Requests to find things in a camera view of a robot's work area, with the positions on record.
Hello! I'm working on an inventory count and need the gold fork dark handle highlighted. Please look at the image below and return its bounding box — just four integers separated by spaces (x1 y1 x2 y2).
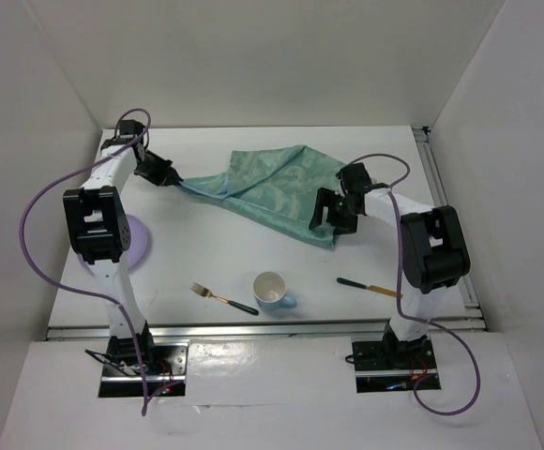
191 283 259 316

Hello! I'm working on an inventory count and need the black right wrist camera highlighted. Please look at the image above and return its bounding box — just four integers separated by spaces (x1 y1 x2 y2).
336 162 373 196

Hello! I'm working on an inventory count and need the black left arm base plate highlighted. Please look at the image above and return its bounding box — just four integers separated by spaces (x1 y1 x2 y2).
98 341 189 399

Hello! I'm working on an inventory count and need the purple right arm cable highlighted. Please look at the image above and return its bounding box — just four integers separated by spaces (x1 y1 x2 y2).
346 153 481 415

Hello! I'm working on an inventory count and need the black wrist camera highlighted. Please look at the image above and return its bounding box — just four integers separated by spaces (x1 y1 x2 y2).
336 162 373 196
115 119 148 139

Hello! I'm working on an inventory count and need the gold knife dark handle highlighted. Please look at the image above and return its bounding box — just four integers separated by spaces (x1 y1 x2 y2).
336 277 398 298

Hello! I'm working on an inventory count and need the light blue ceramic mug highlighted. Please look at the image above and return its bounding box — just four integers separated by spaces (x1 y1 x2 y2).
252 271 297 315

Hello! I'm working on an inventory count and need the aluminium front frame rail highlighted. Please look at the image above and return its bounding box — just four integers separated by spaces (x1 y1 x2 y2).
46 314 487 341

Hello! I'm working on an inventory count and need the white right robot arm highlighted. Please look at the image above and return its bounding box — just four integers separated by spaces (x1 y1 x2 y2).
310 184 470 368

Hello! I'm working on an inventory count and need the teal green cloth napkin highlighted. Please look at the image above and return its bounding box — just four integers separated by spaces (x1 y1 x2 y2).
181 145 344 249

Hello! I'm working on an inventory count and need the lavender plastic plate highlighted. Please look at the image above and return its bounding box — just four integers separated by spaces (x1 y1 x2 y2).
78 213 152 278

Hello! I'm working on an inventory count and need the aluminium frame rail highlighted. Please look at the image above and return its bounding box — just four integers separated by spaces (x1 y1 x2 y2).
412 124 489 324
46 314 487 341

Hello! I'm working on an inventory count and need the aluminium right frame rail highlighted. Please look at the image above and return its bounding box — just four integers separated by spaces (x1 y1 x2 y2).
412 124 489 324

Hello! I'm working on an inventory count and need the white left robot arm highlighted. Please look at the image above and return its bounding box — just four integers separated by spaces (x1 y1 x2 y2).
63 135 182 374

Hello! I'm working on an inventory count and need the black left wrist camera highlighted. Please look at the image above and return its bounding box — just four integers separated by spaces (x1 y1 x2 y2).
115 119 148 139

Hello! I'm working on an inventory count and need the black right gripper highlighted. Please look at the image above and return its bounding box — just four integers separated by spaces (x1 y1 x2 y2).
310 187 359 235

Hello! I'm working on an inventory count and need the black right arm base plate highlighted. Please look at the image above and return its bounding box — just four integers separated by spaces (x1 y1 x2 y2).
344 339 442 394

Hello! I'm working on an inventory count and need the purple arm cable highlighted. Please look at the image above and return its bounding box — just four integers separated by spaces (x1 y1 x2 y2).
20 108 174 417
346 153 481 415

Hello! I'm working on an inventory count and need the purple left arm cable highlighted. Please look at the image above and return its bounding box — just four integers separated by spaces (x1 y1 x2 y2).
20 108 174 417

